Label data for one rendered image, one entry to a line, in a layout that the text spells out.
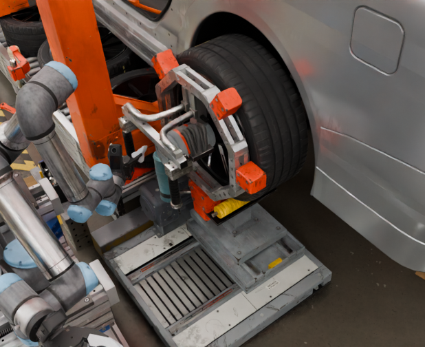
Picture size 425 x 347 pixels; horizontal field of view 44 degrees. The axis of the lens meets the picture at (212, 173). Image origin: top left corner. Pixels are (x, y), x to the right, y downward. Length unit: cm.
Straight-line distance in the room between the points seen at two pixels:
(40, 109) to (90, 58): 59
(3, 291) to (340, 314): 172
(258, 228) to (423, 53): 143
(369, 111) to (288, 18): 39
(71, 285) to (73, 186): 50
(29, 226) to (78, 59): 98
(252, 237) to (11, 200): 147
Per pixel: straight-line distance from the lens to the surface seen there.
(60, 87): 166
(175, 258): 269
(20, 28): 396
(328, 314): 258
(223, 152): 217
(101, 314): 184
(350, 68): 158
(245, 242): 252
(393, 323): 262
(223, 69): 190
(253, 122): 184
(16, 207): 130
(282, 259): 256
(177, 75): 199
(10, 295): 123
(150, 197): 251
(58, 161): 169
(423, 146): 151
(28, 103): 161
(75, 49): 211
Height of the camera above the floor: 219
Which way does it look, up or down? 44 degrees down
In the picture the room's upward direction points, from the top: 4 degrees counter-clockwise
